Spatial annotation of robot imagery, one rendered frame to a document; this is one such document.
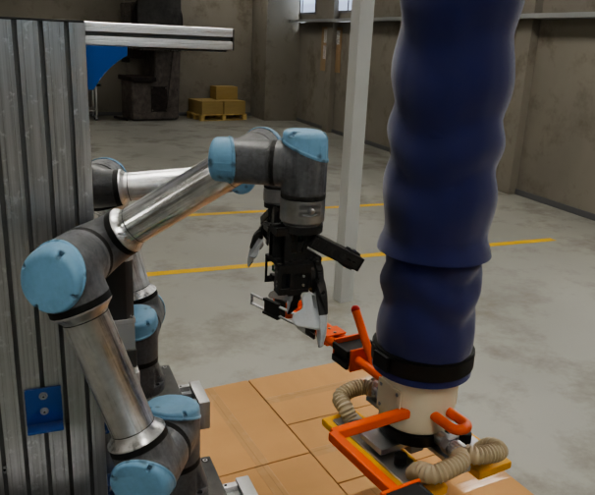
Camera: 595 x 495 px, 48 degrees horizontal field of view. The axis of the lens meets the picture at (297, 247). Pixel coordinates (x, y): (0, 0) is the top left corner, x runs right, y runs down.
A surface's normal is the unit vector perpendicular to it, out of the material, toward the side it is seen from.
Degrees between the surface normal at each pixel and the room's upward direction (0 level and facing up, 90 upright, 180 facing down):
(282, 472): 0
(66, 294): 83
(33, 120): 90
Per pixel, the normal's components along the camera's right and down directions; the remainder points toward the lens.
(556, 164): -0.93, 0.07
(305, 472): 0.04, -0.95
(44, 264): -0.18, 0.17
